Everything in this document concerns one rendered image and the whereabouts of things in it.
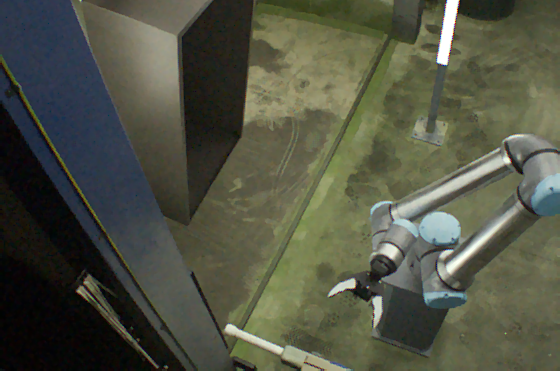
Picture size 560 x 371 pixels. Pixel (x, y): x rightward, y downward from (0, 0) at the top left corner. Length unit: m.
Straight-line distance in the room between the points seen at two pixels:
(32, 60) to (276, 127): 2.73
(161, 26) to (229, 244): 1.62
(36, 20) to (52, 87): 0.11
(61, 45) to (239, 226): 2.29
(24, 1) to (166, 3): 0.97
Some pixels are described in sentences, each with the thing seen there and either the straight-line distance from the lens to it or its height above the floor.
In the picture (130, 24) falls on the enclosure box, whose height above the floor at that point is 1.64.
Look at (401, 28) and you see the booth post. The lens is 4.04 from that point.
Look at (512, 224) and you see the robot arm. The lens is 1.61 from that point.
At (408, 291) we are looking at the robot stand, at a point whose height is 0.63.
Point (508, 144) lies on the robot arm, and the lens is 1.61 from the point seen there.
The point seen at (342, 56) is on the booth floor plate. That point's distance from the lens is 3.89.
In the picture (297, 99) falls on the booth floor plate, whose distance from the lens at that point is 3.58.
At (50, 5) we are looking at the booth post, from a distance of 0.80.
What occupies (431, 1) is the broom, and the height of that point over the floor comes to 0.06.
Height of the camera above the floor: 2.57
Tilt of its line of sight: 51 degrees down
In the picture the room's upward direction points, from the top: 7 degrees counter-clockwise
